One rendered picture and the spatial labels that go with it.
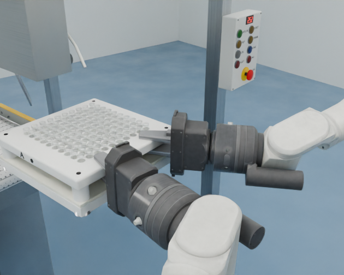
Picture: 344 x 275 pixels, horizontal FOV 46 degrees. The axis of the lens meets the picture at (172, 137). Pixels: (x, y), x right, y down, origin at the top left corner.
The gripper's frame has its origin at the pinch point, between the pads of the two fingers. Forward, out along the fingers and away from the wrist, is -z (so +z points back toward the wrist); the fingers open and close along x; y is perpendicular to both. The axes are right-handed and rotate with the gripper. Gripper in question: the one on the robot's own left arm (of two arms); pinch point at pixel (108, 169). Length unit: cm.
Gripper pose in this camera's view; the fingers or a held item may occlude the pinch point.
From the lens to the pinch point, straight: 67.6
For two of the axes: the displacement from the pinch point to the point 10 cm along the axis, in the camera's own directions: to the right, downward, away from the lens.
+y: 7.4, -3.1, 6.0
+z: 6.7, 3.6, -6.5
